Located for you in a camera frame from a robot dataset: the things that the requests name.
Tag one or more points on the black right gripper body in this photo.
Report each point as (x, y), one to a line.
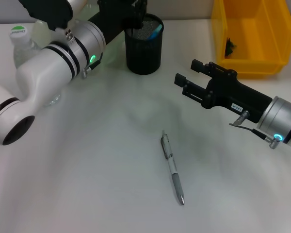
(232, 94)

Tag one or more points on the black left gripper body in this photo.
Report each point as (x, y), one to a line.
(114, 17)

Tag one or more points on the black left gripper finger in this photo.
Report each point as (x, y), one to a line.
(133, 23)
(140, 6)

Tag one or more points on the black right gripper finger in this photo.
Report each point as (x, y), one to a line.
(191, 88)
(201, 66)

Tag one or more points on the blue scissors with sheath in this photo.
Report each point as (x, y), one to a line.
(156, 32)

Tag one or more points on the green plastic wrapper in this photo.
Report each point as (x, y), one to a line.
(230, 47)

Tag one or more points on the silver ballpoint pen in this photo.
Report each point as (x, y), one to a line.
(172, 165)

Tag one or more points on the clear bottle with green label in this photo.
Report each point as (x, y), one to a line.
(19, 34)

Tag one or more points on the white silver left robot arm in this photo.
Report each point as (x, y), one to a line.
(43, 70)

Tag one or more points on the black mesh pen holder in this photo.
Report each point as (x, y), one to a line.
(143, 55)

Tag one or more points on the translucent green fruit bowl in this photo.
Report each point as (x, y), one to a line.
(41, 29)

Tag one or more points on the yellow plastic bin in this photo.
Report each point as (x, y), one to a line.
(254, 24)

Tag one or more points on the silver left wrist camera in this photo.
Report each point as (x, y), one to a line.
(46, 9)

